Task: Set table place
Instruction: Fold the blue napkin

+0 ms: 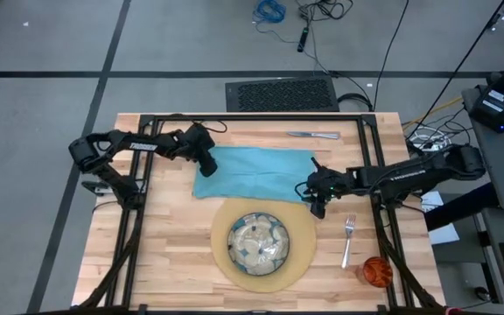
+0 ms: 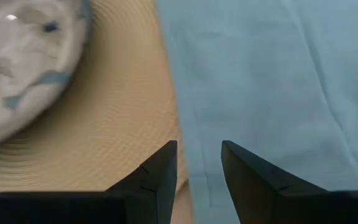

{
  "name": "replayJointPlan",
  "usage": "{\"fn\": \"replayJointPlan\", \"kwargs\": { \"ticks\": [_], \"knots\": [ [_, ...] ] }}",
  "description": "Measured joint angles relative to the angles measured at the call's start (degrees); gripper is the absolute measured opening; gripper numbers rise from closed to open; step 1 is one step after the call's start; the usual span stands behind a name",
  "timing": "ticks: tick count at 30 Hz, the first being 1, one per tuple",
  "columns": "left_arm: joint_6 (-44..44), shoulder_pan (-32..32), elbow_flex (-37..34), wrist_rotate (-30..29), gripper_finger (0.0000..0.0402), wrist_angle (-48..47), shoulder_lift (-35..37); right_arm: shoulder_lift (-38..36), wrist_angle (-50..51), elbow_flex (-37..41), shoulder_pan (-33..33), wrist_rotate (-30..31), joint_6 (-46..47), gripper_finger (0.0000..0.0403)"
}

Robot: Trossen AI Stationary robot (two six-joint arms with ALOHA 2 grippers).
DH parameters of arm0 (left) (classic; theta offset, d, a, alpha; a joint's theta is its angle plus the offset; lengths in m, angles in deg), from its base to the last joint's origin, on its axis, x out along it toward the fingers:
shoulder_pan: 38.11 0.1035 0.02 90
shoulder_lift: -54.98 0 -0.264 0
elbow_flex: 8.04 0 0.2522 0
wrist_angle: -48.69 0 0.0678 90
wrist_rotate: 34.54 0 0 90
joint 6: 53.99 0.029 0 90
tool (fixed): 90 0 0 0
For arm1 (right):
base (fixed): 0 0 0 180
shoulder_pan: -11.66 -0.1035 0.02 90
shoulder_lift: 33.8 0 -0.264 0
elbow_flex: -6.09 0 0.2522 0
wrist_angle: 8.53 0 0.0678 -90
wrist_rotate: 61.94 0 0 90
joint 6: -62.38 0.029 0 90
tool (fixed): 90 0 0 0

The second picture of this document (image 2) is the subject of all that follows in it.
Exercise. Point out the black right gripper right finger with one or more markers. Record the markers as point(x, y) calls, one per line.
point(291, 205)

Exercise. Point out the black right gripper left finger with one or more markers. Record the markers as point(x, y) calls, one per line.
point(73, 208)

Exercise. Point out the teal cloth napkin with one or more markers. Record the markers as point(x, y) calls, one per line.
point(275, 77)

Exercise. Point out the round woven straw placemat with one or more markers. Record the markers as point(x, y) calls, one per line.
point(120, 109)

